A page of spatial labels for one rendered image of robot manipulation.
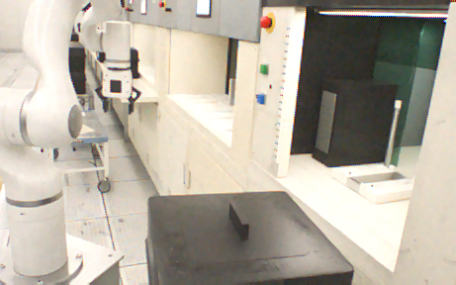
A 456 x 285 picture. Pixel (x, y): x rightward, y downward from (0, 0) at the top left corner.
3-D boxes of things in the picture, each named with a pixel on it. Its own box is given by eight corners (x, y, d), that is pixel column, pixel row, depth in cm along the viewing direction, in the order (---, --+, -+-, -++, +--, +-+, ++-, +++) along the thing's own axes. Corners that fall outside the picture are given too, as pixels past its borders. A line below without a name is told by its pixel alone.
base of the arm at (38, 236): (-22, 274, 87) (-33, 201, 82) (44, 237, 104) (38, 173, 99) (39, 302, 80) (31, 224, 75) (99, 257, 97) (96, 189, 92)
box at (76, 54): (60, 67, 446) (59, 45, 439) (85, 67, 456) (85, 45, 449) (59, 70, 419) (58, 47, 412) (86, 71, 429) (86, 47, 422)
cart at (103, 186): (45, 157, 368) (43, 108, 354) (102, 153, 389) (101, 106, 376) (47, 202, 284) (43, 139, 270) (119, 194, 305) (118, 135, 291)
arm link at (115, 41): (99, 58, 134) (126, 60, 133) (99, 19, 130) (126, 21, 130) (108, 56, 142) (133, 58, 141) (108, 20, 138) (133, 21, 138)
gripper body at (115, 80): (100, 65, 135) (100, 97, 138) (129, 67, 134) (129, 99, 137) (107, 63, 142) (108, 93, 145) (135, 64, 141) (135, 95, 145)
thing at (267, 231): (144, 239, 79) (144, 180, 75) (281, 230, 86) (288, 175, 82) (155, 355, 51) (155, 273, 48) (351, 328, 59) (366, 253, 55)
